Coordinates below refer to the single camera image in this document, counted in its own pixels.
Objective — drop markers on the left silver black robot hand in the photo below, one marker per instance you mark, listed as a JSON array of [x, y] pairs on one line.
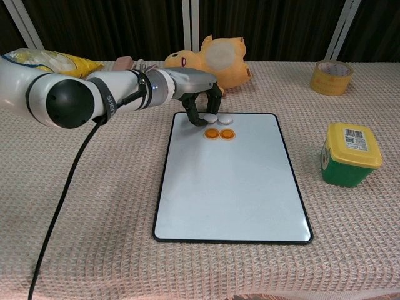
[[193, 82]]

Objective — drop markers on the white round magnet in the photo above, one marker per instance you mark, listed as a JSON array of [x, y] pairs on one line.
[[210, 118], [225, 119]]

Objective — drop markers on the orange round magnet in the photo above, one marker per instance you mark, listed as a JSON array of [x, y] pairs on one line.
[[212, 133], [227, 134]]

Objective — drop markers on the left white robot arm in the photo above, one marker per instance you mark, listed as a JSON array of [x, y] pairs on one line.
[[125, 84]]

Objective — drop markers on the white magnetic board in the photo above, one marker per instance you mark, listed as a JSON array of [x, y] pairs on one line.
[[234, 187]]

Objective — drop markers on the yellow plush toy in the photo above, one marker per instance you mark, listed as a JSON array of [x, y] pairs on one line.
[[231, 68]]

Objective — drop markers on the pink pencil case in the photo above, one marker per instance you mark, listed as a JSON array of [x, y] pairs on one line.
[[125, 62]]

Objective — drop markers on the dark pleated curtain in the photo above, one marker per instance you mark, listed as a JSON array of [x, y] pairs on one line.
[[378, 28], [109, 28], [265, 22], [6, 31]]

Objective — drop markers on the yellow snack bag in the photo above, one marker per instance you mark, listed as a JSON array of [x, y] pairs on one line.
[[81, 65]]

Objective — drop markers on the yellow tape roll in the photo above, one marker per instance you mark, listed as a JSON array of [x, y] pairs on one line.
[[332, 82]]

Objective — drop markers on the green container with yellow lid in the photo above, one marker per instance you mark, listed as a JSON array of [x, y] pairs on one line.
[[350, 156]]

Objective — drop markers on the beige woven tablecloth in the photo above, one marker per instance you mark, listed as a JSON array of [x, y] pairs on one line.
[[93, 250]]

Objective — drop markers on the white metal frame post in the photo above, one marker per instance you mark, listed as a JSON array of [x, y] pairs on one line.
[[25, 22], [342, 28], [190, 28]]

